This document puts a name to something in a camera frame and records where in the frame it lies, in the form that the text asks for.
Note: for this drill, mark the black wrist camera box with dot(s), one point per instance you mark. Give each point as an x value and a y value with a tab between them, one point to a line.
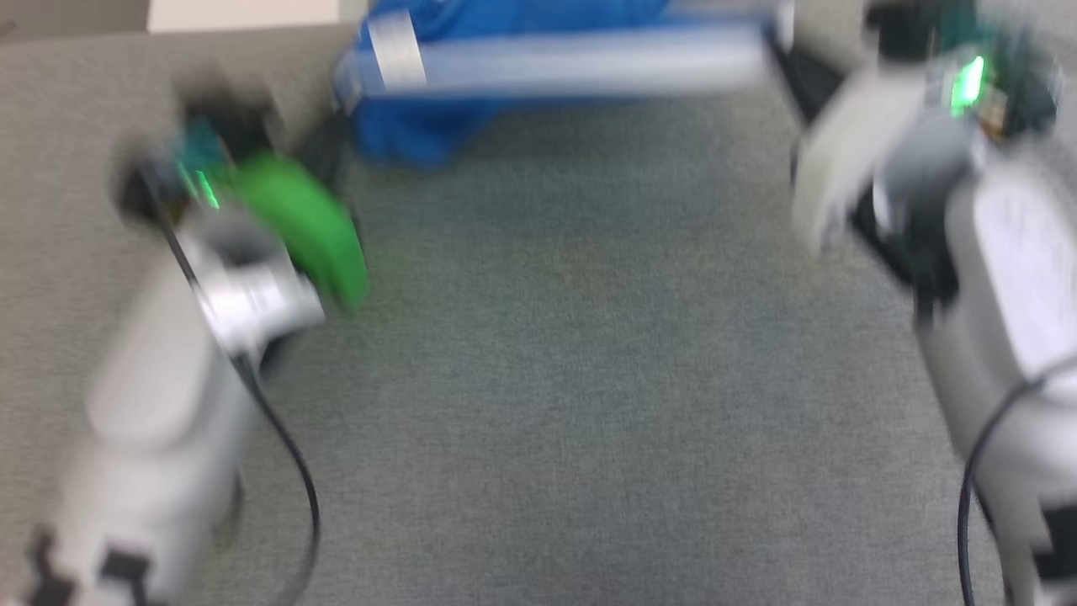
227	118
921	25

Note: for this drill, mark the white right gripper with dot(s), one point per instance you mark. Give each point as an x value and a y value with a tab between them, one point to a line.
850	135

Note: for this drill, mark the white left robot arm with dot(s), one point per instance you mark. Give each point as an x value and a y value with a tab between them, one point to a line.
160	404

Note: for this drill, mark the grey fabric sofa seat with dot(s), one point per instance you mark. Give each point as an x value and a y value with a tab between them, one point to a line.
589	379

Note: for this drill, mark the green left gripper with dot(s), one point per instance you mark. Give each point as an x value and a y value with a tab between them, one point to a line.
303	219

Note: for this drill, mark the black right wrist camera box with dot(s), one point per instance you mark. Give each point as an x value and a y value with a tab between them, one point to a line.
921	25

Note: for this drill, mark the white rectangular box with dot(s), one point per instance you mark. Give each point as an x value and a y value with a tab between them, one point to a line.
244	15

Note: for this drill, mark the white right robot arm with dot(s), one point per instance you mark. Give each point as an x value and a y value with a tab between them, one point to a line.
1010	295

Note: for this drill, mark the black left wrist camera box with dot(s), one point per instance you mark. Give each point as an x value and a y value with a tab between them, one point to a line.
227	118

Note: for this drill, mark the blue garment with white trim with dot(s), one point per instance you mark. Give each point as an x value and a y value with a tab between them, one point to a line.
547	59

